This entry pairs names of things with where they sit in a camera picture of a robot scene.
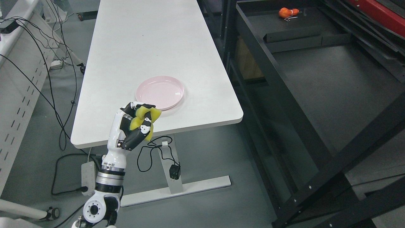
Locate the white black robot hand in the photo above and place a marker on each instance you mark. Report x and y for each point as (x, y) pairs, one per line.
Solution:
(121, 141)

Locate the green yellow sponge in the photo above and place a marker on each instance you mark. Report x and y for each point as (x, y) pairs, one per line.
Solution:
(145, 116)

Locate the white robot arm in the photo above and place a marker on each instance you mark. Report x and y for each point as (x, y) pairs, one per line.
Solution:
(105, 203)

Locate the black metal shelf rack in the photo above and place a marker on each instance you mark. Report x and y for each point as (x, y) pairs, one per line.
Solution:
(323, 97)

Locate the white power strip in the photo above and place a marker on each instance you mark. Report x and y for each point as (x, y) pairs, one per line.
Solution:
(88, 178)

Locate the black plug adapter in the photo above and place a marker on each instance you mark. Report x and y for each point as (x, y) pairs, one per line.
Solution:
(175, 172)

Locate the pink round plate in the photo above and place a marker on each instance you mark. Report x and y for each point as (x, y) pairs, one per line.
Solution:
(164, 92)

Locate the white table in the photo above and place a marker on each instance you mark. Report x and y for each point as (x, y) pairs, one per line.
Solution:
(135, 40)

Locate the white side desk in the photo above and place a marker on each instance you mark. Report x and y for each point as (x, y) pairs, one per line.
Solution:
(24, 62)

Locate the black power adapter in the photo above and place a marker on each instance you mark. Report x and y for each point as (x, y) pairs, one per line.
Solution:
(8, 26)

